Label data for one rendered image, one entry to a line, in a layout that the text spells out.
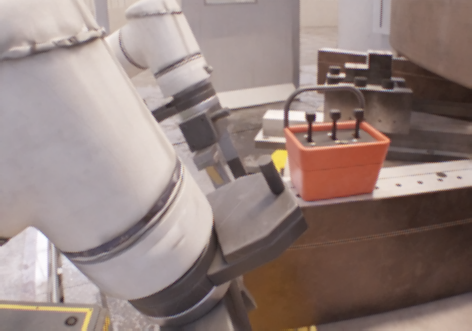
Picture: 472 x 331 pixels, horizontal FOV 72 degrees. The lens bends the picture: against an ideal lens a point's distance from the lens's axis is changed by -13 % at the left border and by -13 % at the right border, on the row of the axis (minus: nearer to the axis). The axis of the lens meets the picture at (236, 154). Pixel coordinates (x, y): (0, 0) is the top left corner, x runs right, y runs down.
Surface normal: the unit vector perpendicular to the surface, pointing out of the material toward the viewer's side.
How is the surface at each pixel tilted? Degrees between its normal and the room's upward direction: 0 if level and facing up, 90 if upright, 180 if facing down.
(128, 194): 84
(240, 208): 24
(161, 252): 87
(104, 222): 95
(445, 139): 71
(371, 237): 90
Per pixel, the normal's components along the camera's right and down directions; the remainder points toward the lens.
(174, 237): 0.73, 0.10
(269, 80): 0.42, 0.34
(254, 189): -0.40, -0.75
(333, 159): 0.15, 0.49
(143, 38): -0.35, 0.39
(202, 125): -0.11, 0.29
